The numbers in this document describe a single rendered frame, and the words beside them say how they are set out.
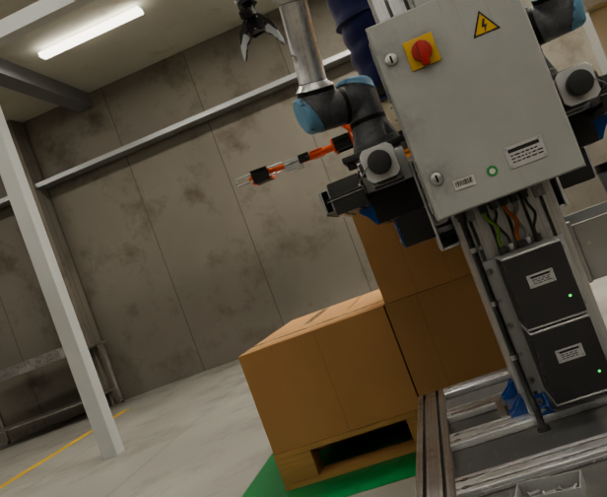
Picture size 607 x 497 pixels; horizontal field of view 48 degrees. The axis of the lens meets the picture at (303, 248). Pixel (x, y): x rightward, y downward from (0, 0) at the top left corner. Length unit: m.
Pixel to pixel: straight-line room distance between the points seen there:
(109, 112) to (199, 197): 1.66
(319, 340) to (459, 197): 1.17
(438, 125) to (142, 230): 7.90
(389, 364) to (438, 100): 1.25
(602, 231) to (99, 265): 7.87
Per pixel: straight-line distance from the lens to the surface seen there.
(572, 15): 2.19
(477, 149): 1.60
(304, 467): 2.74
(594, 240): 2.43
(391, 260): 2.54
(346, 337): 2.59
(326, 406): 2.66
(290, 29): 2.12
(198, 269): 9.05
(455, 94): 1.61
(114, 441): 5.31
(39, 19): 5.50
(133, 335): 9.47
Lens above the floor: 0.76
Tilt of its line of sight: 2 degrees up
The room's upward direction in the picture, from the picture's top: 21 degrees counter-clockwise
